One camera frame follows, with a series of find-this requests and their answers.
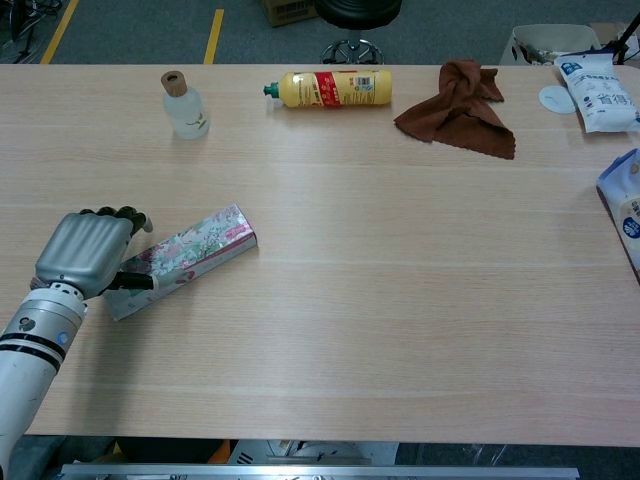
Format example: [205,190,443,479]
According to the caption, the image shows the brown cloth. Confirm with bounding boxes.
[393,59,517,161]

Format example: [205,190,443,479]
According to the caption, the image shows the black tripod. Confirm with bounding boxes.
[611,8,640,67]

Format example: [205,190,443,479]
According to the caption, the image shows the white pouch blue print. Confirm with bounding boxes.
[554,51,640,135]

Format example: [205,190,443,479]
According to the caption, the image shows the frosted glass bottle wooden cap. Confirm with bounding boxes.
[160,70,211,141]

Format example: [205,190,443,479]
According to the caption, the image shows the blue white wipes pack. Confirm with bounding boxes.
[595,147,640,287]

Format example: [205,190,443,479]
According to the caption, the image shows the cardboard box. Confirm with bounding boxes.
[256,0,321,29]

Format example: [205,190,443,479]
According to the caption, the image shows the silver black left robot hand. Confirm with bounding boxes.
[33,205,160,302]

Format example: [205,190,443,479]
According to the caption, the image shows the black stool chrome base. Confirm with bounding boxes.
[313,0,404,66]

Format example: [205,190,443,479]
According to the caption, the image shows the aluminium rail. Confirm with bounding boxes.
[58,463,581,480]

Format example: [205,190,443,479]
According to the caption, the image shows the white plastic bin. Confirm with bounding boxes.
[498,23,604,67]

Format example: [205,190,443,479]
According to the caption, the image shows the yellow bottle green cap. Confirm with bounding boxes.
[262,69,394,110]

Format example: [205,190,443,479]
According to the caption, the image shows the floral patterned box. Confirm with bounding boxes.
[103,202,260,322]

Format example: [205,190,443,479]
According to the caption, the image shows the white round disc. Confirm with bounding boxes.
[538,84,577,116]

